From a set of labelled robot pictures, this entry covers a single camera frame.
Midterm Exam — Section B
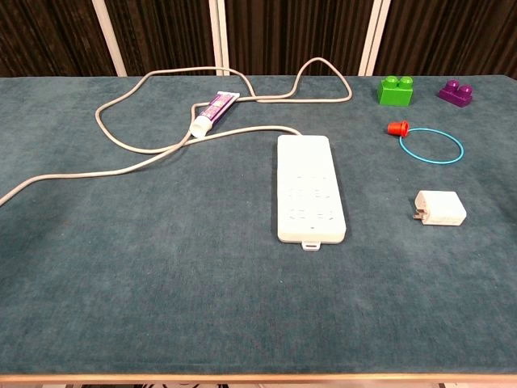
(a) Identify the white power strip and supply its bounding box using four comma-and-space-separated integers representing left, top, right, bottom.
276, 134, 347, 252

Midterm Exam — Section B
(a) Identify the white plug adapter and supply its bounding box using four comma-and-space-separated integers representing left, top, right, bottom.
410, 189, 468, 227

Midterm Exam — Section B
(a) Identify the purple and white toothpaste tube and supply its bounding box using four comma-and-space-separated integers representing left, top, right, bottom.
189, 91, 240, 140

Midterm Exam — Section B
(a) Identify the teal fabric table mat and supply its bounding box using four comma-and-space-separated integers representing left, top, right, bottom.
0, 74, 517, 377

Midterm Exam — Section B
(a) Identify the small red plastic cap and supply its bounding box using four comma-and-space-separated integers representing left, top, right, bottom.
387, 120, 411, 137

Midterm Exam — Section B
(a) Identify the dark slatted screen panel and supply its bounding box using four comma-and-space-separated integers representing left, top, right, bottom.
375, 0, 517, 80
0, 0, 118, 78
221, 0, 375, 77
103, 0, 221, 77

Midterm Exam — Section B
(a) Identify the green toy building block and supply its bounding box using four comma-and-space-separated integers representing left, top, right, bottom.
376, 75, 416, 108

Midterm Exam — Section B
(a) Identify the purple toy building block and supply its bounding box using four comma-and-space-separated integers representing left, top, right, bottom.
439, 79, 474, 109

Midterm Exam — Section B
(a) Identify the grey-white power strip cord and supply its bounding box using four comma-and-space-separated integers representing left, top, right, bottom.
0, 57, 353, 207

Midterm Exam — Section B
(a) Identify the white screen frame post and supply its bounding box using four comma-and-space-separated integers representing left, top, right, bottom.
208, 0, 230, 77
357, 0, 392, 77
90, 0, 128, 78

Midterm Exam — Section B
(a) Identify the thin blue ring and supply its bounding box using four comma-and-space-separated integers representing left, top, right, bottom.
398, 127, 465, 167

